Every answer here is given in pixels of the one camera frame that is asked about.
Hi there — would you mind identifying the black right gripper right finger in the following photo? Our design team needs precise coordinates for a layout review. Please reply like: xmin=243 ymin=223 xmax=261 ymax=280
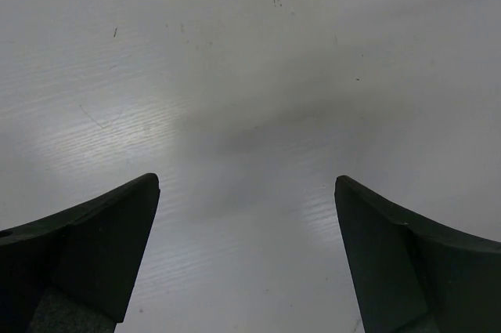
xmin=334 ymin=176 xmax=500 ymax=332

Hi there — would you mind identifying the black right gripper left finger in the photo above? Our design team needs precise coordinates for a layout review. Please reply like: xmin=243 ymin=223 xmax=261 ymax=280
xmin=1 ymin=173 xmax=160 ymax=332

